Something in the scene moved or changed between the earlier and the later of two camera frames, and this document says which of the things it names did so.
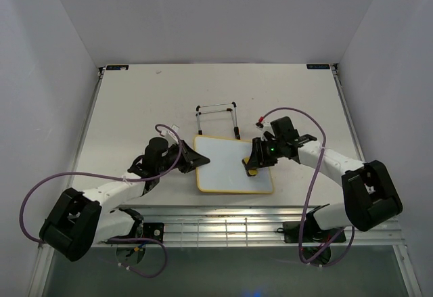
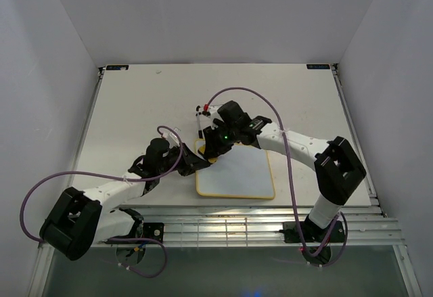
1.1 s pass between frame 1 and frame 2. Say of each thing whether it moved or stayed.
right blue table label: stayed
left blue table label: stayed
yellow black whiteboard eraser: moved
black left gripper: stayed
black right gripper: moved
